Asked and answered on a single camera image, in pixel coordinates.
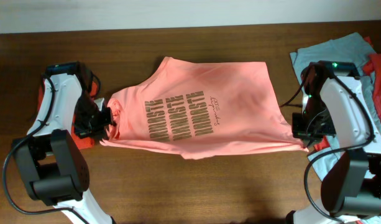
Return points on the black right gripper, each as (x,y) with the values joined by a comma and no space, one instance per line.
(299,132)

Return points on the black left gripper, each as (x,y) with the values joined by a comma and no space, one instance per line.
(100,129)

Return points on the pink printed t-shirt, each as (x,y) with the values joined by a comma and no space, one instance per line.
(201,110)

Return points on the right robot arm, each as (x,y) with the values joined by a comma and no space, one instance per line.
(334,106)

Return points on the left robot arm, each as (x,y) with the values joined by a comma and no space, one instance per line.
(51,166)

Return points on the grey t-shirt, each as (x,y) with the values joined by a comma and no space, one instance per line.
(352,48)

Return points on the red garment under grey shirt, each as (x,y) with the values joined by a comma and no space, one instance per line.
(374,65)

